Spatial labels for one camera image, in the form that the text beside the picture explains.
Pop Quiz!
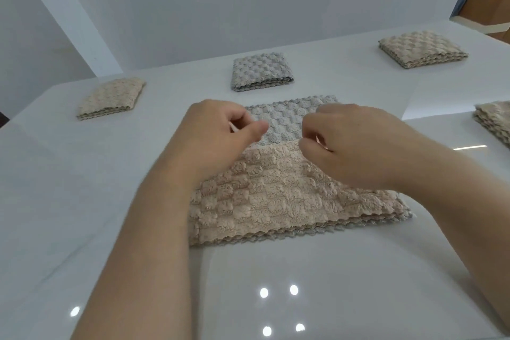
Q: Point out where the person's left hand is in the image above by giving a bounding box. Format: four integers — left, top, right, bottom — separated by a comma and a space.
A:
157, 99, 270, 190

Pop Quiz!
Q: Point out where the person's right hand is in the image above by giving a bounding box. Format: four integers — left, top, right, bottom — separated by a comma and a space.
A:
298, 103, 408, 193

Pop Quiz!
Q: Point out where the large beige textured cloth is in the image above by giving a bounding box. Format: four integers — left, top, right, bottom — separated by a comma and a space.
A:
187, 140, 413, 247

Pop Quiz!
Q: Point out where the person's left forearm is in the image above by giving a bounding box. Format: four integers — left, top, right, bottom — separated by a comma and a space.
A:
71, 164, 210, 340

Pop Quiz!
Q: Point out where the person's right forearm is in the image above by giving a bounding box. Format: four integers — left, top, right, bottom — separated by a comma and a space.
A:
388, 122, 510, 326

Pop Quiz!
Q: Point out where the large grey textured cloth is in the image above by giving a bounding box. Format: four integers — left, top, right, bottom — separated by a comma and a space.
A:
244, 95, 340, 150

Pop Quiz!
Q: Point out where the small grey textured cloth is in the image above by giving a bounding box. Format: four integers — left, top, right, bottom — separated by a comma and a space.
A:
231, 52, 295, 92

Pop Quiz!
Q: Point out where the small beige textured cloth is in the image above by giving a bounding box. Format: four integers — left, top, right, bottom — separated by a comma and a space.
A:
378, 31, 469, 70
76, 77, 146, 121
473, 101, 510, 146

